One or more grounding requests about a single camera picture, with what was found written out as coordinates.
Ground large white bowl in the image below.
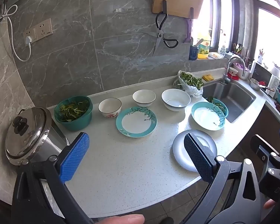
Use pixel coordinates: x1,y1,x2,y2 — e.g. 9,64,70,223
161,88,191,112

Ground grey blue plate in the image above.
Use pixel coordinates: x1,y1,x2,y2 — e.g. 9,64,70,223
172,129,218,172

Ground steel kitchen sink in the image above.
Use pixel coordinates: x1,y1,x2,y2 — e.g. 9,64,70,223
202,80,257,124

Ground teal plastic colander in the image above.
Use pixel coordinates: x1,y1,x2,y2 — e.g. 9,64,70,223
206,97,228,119

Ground green plastic basin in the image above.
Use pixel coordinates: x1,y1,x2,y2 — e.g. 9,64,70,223
54,96,93,131

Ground purple handled utensil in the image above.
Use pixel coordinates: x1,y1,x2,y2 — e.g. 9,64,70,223
183,17,195,44

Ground black handled kitchen scissors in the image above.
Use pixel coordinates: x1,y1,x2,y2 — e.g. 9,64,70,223
152,13,179,56

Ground small white bowl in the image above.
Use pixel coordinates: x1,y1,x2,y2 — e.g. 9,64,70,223
132,90,156,108

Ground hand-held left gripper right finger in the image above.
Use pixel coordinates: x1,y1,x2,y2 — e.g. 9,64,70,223
177,133,264,224

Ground bunch of leafy greens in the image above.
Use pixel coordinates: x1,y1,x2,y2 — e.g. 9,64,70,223
181,72,204,89

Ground person's right hand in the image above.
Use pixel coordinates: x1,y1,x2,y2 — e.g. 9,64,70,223
263,198,277,211

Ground wall power socket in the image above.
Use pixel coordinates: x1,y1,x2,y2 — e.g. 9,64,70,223
23,18,53,43

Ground chrome faucet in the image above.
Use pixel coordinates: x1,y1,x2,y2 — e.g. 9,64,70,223
222,56,246,84

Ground steel mixing bowl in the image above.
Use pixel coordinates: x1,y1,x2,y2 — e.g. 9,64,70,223
249,77,267,91

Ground white power plug cable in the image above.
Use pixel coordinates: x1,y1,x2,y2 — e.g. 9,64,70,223
1,5,33,62

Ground deep teal floral plate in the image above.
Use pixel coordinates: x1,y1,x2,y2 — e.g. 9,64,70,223
191,102,225,131

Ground blue cup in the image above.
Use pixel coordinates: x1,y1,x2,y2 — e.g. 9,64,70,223
189,45,199,61

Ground red rimmed floral bowl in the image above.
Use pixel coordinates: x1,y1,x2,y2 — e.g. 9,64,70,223
98,97,122,119

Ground loose green leaves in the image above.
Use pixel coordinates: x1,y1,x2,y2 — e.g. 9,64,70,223
208,97,225,112
59,100,89,122

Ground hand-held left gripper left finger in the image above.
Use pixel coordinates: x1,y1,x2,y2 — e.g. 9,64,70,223
13,133,94,224

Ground window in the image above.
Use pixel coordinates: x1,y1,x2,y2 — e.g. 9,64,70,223
194,0,280,56

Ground clear plastic bag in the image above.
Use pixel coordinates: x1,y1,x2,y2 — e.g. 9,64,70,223
173,70,204,98

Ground clear plastic bottle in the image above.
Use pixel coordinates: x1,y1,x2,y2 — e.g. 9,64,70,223
218,30,227,57

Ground person's left hand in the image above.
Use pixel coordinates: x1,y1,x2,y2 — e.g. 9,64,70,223
100,215,145,224

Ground yellow cooking oil bottle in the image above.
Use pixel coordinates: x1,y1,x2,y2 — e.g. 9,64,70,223
199,29,212,54

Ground steel pot with lid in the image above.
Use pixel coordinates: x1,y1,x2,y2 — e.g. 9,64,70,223
5,107,71,168

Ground white microwave oven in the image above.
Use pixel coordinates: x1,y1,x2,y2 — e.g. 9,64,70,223
251,62,280,98

